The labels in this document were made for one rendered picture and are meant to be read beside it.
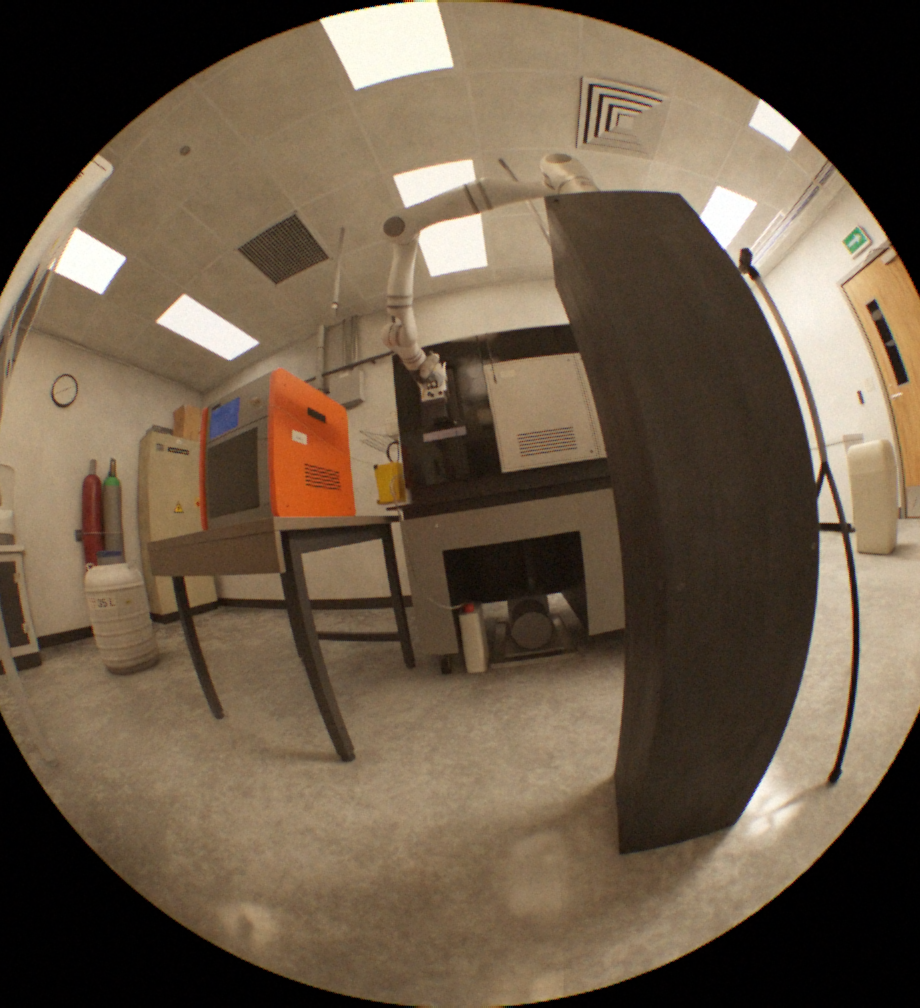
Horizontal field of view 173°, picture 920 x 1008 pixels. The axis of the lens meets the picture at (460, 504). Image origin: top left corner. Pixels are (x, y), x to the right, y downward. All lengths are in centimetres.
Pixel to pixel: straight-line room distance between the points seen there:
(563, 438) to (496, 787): 117
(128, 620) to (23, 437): 223
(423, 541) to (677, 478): 97
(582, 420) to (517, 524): 50
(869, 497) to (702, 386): 225
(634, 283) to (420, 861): 98
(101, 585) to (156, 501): 164
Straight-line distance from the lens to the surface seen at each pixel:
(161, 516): 360
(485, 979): 65
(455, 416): 126
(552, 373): 133
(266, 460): 84
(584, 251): 44
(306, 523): 77
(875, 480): 250
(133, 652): 221
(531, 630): 133
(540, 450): 121
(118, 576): 217
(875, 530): 257
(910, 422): 370
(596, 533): 116
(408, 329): 87
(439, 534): 113
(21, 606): 293
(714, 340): 40
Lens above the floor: 65
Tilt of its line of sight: 3 degrees up
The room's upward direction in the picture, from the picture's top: 8 degrees counter-clockwise
